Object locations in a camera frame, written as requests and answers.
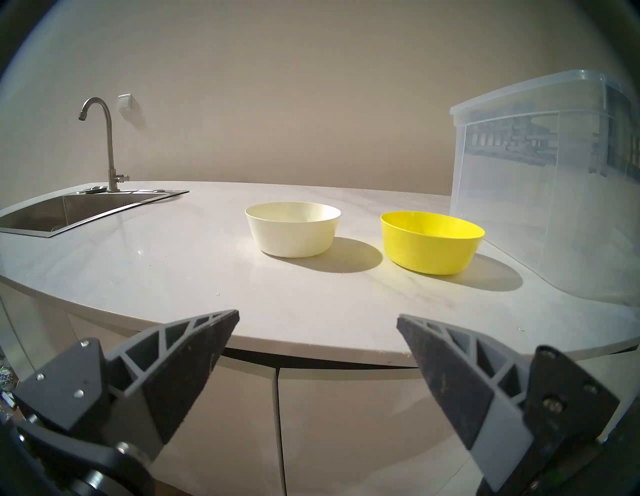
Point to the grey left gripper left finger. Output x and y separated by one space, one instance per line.
165 370

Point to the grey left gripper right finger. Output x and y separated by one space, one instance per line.
465 380

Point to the yellow plastic bowl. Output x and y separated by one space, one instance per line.
430 245

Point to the cream plastic bowl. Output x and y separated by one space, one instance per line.
292 230

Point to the white counter cabinet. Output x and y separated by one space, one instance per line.
340 425

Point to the blue patterned white ball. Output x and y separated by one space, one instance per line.
5 377

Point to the clear plastic storage bin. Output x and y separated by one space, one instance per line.
550 225

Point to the stainless steel sink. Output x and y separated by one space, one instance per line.
75 210

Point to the steel sink drain stopper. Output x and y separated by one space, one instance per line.
95 189

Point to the steel gooseneck faucet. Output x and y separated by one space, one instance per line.
111 150

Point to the white wall switch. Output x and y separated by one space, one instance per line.
125 102

